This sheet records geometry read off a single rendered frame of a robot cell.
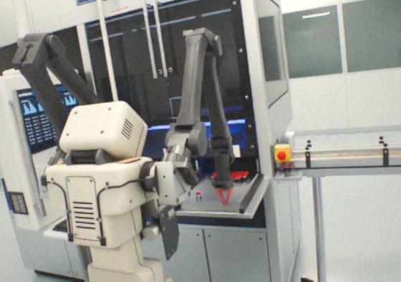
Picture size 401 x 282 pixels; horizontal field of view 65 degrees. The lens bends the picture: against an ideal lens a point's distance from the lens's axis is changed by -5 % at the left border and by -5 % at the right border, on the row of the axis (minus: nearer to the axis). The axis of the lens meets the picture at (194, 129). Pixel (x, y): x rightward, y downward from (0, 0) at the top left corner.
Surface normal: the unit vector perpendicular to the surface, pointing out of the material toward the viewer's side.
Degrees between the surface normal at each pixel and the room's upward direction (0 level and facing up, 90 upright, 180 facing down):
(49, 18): 90
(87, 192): 82
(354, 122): 90
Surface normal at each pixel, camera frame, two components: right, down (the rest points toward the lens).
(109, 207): -0.40, 0.08
